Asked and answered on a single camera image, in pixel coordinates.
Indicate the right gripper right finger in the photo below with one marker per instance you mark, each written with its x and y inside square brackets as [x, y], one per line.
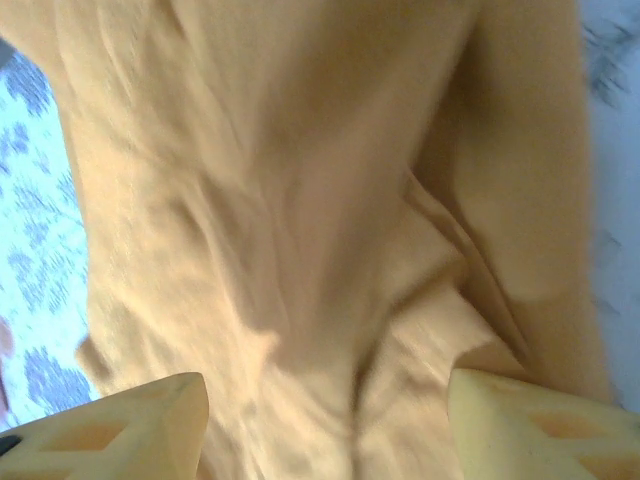
[525, 435]

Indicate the floral table cover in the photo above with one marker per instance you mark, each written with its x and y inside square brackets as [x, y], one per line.
[35, 225]

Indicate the pink folded t-shirt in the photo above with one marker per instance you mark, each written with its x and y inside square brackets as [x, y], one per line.
[2, 360]

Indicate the yellow printed t-shirt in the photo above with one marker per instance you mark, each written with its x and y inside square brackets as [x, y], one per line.
[300, 200]

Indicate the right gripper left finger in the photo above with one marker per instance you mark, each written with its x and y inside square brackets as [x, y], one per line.
[125, 435]

